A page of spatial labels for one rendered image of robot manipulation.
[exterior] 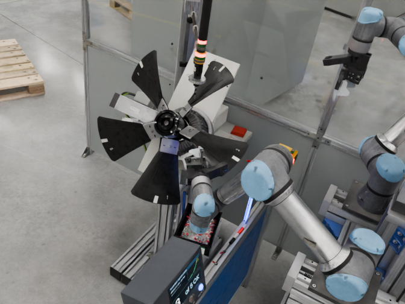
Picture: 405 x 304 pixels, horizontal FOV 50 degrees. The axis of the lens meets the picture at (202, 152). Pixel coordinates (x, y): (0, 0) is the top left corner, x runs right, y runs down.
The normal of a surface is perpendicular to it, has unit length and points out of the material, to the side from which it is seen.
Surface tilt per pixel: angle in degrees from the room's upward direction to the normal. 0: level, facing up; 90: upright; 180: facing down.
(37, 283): 1
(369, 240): 8
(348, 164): 90
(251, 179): 86
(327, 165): 90
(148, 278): 15
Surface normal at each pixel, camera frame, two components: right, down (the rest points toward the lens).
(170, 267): -0.10, -0.87
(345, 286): -0.46, 0.54
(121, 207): 0.13, -0.79
